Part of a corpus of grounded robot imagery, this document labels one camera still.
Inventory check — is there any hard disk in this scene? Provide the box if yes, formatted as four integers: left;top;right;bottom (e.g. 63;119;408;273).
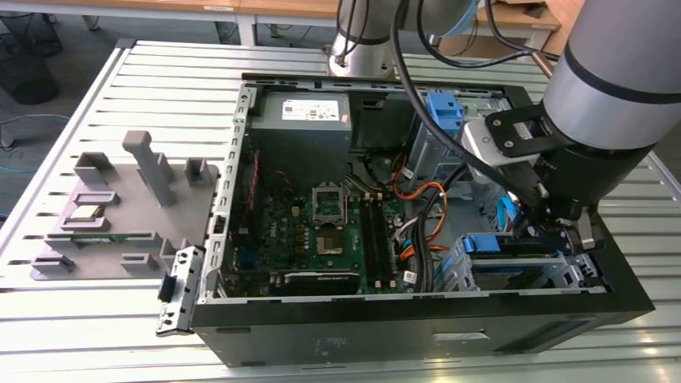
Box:
460;235;568;290

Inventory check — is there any silver disk bay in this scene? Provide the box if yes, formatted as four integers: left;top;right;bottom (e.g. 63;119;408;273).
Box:
441;233;608;293

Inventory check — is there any silver optical drive cage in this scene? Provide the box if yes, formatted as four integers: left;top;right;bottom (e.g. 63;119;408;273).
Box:
409;91;529;189

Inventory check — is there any blue plastic drive latch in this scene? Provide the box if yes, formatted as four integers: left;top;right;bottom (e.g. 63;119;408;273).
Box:
425;92;463;136

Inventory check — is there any wooden cabinet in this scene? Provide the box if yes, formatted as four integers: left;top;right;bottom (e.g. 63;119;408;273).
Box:
541;0;594;65

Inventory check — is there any black plastic air shroud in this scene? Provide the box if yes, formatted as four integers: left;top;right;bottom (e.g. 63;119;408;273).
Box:
349;90;421;152

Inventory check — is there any black RAM slot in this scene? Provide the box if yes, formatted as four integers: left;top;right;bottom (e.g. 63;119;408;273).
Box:
361;193;380;289

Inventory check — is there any metal socket cover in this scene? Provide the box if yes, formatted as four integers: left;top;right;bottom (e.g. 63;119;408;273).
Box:
309;184;351;229

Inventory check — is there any CPU socket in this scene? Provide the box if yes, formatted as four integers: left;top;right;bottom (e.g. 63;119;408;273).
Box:
315;226;347;257

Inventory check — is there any grey power supply unit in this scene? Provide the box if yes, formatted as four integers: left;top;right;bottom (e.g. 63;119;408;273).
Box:
248;89;353;184

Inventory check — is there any black graphics card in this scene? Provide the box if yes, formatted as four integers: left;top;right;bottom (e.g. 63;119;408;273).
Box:
268;270;364;297

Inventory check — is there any black open PC case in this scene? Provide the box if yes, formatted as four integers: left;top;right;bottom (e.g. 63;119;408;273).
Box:
189;73;656;368

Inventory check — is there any green motherboard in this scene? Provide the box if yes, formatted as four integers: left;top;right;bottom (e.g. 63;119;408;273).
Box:
225;187;425;298

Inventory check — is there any grey parts rack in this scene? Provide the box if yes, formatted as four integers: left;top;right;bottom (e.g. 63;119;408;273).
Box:
29;130;223;282

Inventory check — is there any green RAM stick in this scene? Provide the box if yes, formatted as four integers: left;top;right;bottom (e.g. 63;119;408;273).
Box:
71;234;129;245

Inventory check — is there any silver CPU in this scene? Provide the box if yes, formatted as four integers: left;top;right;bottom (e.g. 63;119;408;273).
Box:
68;204;105;223

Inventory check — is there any black waste bin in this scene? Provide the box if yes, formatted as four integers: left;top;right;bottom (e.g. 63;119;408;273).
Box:
9;55;61;105

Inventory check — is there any blue data wire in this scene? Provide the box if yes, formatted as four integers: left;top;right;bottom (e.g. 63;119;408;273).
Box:
497;191;525;236

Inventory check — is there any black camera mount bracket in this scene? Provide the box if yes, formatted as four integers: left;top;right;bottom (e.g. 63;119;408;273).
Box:
484;104;573;159

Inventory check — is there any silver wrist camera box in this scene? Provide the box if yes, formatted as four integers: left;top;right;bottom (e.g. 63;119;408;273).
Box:
460;119;538;187

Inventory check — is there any orange power wire bundle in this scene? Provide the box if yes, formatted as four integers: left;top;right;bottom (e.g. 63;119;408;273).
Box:
392;153;452;263

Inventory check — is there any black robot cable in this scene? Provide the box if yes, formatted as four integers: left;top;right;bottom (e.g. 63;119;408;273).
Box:
391;0;544;200
415;0;560;69

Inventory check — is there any thick black cable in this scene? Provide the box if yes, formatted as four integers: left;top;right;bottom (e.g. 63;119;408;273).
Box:
413;165;473;293

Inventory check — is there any wooden desk white frame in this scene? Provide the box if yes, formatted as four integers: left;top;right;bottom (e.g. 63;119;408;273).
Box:
0;0;341;47
441;0;562;61

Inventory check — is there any silver card retention bracket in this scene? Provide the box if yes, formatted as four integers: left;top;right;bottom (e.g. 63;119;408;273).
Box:
153;244;208;338

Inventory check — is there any black wire mesh basket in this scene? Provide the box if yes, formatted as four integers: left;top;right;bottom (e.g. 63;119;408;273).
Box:
0;11;64;61

